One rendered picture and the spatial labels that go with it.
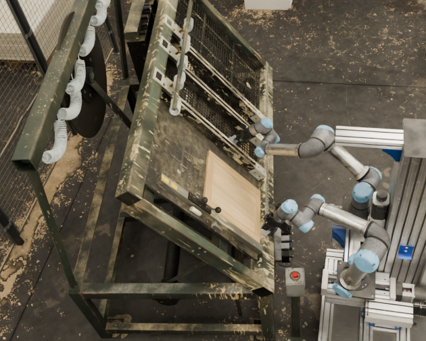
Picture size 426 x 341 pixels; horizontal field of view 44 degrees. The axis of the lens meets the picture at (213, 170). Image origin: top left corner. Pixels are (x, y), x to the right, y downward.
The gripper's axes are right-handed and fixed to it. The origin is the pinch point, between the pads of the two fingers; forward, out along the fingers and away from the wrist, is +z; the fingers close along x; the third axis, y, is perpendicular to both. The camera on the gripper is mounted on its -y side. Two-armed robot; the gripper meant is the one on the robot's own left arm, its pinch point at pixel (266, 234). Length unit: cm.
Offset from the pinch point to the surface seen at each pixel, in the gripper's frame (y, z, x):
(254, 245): -6.9, 39.4, -14.1
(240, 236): 5.8, 32.4, -11.8
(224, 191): 25, 29, -37
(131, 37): 121, 19, -122
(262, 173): -2, 43, -74
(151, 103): 90, -14, -44
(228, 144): 32, 24, -71
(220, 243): 17.2, 33.7, -2.5
